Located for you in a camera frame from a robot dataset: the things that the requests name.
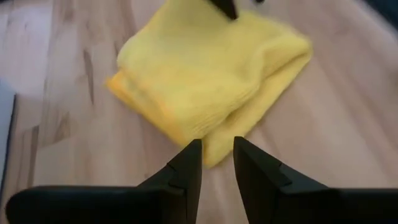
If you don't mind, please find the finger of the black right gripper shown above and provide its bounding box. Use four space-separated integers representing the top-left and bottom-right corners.
208 0 239 21

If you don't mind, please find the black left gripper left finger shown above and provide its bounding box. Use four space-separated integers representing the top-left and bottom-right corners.
5 139 203 224

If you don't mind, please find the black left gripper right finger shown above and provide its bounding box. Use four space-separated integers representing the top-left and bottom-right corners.
233 136 398 224

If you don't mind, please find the yellow towel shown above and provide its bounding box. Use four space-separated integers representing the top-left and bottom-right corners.
105 0 313 169

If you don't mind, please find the navy white-striped fabric basket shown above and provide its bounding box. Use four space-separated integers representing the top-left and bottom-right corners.
0 79 17 200

